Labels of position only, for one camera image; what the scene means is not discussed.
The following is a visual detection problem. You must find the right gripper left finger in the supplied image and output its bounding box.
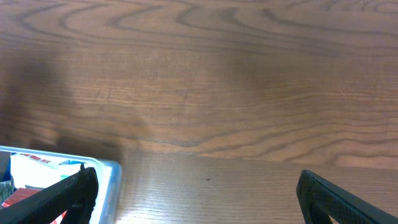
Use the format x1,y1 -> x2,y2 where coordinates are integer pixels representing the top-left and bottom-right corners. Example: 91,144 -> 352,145
1,165 -> 99,224

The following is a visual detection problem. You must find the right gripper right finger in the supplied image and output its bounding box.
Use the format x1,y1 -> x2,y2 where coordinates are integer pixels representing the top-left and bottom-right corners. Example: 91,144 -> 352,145
296,170 -> 397,224

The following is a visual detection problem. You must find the white green medicine box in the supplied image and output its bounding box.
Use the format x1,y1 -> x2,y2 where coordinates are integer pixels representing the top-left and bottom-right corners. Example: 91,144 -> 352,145
10,153 -> 84,189

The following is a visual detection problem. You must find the red white Panadol box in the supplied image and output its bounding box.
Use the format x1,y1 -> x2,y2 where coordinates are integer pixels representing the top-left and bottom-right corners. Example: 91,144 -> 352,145
1,188 -> 66,224

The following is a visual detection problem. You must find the clear plastic container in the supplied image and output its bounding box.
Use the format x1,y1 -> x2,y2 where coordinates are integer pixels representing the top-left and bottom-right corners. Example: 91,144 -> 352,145
1,146 -> 122,224

